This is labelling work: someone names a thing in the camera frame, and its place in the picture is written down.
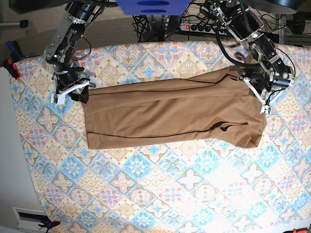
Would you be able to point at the brown t-shirt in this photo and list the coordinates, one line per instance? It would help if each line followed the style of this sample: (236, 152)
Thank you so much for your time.
(212, 105)

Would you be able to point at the white floor vent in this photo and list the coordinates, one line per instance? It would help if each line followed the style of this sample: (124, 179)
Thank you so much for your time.
(28, 220)

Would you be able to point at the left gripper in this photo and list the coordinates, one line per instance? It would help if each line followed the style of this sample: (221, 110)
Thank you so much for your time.
(263, 83)

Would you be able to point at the patterned tablecloth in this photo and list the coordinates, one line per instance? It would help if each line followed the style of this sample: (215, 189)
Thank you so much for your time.
(200, 186)

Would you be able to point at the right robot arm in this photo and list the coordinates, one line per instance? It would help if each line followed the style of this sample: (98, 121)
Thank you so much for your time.
(80, 13)

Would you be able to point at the blue handled clamp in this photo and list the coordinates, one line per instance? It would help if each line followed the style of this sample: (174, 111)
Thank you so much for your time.
(16, 52)

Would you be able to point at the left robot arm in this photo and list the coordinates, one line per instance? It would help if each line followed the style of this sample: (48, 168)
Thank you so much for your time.
(269, 73)

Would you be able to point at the white power strip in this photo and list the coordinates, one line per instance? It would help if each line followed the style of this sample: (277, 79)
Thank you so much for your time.
(198, 28)

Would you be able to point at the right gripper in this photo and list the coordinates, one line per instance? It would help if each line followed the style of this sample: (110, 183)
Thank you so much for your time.
(68, 78)

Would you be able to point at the orange black clamp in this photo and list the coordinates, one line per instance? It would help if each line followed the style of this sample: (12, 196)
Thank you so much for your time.
(49, 224)

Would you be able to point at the red black clamp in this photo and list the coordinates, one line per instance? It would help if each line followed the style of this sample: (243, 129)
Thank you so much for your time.
(13, 70)

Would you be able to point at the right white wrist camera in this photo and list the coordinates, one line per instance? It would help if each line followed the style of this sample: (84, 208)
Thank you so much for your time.
(59, 97)

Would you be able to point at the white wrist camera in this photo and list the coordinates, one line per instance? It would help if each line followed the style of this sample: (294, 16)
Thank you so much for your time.
(265, 98)
(59, 97)

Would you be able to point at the blue mount plate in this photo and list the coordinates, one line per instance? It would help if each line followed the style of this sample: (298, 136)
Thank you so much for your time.
(153, 7)

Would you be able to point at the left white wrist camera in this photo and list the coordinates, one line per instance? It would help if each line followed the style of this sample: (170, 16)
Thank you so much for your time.
(265, 98)

